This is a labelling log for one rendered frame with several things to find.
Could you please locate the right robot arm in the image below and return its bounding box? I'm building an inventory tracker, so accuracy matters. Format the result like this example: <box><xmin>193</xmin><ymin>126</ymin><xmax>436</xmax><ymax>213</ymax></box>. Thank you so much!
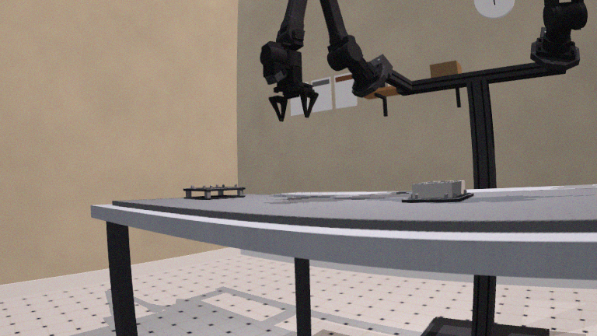
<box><xmin>260</xmin><ymin>0</ymin><xmax>382</xmax><ymax>91</ymax></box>

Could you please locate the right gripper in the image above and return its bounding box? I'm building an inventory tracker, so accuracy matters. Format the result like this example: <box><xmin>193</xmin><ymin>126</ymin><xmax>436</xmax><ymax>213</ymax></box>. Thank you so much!
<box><xmin>269</xmin><ymin>81</ymin><xmax>319</xmax><ymax>121</ymax></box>

